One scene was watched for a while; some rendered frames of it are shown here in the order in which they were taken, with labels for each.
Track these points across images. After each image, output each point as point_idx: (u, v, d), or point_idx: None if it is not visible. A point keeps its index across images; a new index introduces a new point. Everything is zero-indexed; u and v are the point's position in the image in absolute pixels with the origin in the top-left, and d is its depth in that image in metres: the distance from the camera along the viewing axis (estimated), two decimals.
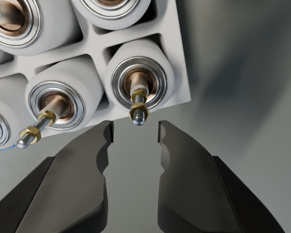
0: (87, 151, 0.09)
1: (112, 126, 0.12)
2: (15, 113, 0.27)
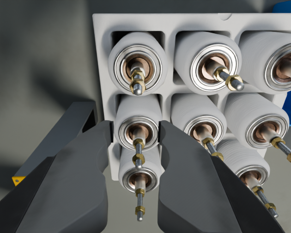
0: (87, 151, 0.09)
1: (112, 126, 0.12)
2: (253, 68, 0.30)
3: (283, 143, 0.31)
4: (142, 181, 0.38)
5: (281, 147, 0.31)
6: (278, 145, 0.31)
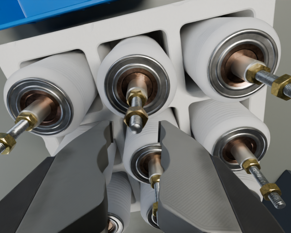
0: (87, 151, 0.09)
1: (112, 126, 0.12)
2: (63, 135, 0.25)
3: None
4: None
5: (131, 101, 0.18)
6: (140, 99, 0.18)
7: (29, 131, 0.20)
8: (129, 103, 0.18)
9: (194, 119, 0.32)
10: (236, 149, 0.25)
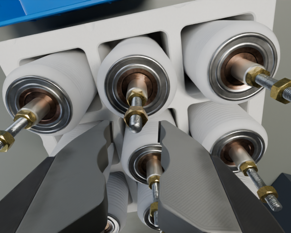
0: (87, 151, 0.09)
1: (112, 126, 0.12)
2: (61, 134, 0.25)
3: (142, 101, 0.18)
4: None
5: None
6: (132, 100, 0.18)
7: (28, 129, 0.19)
8: None
9: (192, 120, 0.32)
10: (233, 151, 0.25)
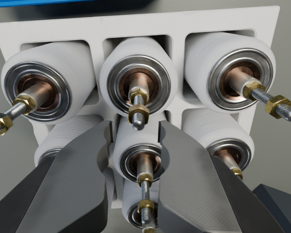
0: (87, 151, 0.09)
1: (112, 126, 0.12)
2: (56, 124, 0.25)
3: None
4: None
5: (133, 101, 0.18)
6: (141, 97, 0.18)
7: (26, 114, 0.19)
8: (132, 103, 0.19)
9: (185, 124, 0.33)
10: (222, 158, 0.26)
